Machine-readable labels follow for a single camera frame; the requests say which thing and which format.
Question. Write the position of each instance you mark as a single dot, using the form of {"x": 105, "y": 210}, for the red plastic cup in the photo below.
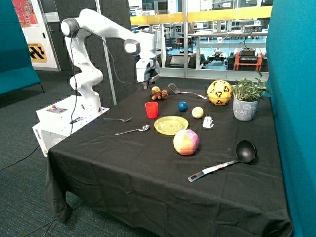
{"x": 151, "y": 109}

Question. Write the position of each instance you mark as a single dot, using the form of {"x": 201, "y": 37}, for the yellow black warning sign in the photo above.
{"x": 37, "y": 53}

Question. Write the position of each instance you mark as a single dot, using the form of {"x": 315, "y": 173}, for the green potted plant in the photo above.
{"x": 249, "y": 91}

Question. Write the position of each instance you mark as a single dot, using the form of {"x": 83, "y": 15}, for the black tablecloth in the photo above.
{"x": 232, "y": 186}

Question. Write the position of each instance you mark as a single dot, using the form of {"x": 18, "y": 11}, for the black slotted spatula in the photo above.
{"x": 175, "y": 90}

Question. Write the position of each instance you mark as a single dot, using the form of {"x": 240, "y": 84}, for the white lab table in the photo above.
{"x": 213, "y": 48}

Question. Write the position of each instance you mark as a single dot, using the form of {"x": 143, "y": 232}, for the silver spoon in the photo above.
{"x": 142, "y": 129}

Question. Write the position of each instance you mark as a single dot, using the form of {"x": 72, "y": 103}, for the yellow black football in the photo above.
{"x": 220, "y": 92}

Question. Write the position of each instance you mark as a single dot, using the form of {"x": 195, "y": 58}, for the grey patterned plant pot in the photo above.
{"x": 244, "y": 110}

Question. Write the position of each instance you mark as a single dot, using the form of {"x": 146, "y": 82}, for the pastel multicolour soft ball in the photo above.
{"x": 186, "y": 142}

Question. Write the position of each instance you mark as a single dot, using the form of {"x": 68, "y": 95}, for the teal partition wall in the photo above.
{"x": 291, "y": 47}

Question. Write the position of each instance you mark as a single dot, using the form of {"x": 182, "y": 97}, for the small yellow ball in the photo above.
{"x": 197, "y": 112}

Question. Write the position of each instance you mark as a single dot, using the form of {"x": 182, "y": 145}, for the red poster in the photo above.
{"x": 25, "y": 13}

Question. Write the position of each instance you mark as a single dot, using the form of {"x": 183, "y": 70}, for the teal sofa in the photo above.
{"x": 16, "y": 70}

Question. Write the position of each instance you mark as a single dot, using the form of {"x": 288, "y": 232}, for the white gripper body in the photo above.
{"x": 147, "y": 68}

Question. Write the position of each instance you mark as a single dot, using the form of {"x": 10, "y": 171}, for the white plug adapter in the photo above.
{"x": 207, "y": 122}

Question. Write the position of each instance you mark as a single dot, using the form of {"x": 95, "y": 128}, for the silver fork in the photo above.
{"x": 119, "y": 119}

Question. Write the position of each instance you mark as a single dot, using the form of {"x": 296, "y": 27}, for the small blue ball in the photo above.
{"x": 182, "y": 106}

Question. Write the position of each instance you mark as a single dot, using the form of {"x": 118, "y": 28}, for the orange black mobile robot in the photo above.
{"x": 248, "y": 59}

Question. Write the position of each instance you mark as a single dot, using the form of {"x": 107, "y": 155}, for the yellow plastic plate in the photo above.
{"x": 170, "y": 125}

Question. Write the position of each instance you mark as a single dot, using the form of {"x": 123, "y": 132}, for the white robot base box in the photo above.
{"x": 63, "y": 118}

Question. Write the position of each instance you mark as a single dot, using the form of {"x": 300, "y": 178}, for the brown teddy bear toy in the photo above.
{"x": 158, "y": 94}

